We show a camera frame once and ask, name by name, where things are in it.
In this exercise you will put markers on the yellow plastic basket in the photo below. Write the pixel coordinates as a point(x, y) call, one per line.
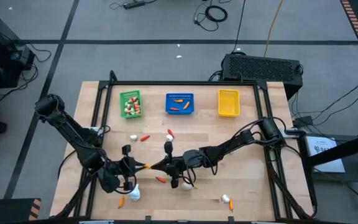
point(228, 104)

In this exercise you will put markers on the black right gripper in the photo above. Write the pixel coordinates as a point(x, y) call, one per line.
point(176, 166)

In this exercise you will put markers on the black aluminium table frame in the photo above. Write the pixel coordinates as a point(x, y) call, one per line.
point(182, 83)

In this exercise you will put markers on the black power adapter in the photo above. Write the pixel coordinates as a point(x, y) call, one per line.
point(303, 121)

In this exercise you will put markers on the orange chili pepper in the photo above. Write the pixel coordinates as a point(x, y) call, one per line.
point(178, 100)

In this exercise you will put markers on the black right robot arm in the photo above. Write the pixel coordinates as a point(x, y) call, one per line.
point(228, 146)

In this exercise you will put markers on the black diagonal beam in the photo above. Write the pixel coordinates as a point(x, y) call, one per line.
point(346, 149)

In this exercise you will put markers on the off-white garlic bulb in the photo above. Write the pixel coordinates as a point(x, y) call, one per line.
point(225, 198)
point(186, 186)
point(169, 137)

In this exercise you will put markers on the black side table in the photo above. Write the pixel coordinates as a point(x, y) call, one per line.
point(356, 174)

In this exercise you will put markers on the green plastic basket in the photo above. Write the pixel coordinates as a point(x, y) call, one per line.
point(121, 104)

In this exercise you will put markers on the black box with hazard stripes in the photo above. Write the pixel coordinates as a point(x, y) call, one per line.
point(8, 211)

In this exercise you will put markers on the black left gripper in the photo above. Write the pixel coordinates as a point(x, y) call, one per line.
point(126, 166)

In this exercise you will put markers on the red chili pepper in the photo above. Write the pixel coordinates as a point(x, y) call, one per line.
point(145, 138)
point(174, 109)
point(170, 133)
point(160, 179)

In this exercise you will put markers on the blue plastic basket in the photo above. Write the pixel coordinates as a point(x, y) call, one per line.
point(182, 112)

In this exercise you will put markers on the black perforated computer case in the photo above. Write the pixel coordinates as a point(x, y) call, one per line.
point(259, 70)

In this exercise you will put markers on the white printed paper sheet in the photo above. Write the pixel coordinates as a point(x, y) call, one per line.
point(325, 152)

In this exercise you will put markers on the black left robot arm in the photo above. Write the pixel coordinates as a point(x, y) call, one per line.
point(70, 130)

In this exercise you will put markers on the black power strip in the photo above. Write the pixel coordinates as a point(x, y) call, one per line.
point(134, 4)

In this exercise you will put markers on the large glossy white garlic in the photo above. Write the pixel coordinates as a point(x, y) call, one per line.
point(134, 194)

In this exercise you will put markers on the grey metal base plate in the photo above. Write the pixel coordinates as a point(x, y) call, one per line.
point(93, 129)
point(291, 133)

